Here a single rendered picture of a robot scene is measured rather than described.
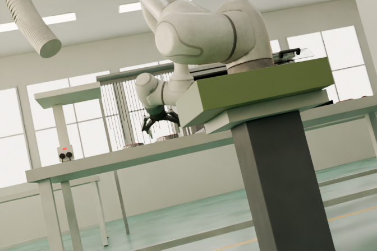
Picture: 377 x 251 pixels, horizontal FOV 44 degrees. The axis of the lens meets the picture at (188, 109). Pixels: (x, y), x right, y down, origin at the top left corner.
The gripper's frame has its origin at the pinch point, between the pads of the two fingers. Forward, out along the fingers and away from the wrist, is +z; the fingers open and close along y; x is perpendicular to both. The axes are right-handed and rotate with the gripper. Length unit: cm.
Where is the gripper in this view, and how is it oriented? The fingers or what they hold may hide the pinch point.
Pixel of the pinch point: (165, 131)
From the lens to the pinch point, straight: 227.7
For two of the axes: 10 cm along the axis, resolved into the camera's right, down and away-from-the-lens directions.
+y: -9.7, 2.3, 0.5
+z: 1.8, 5.8, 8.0
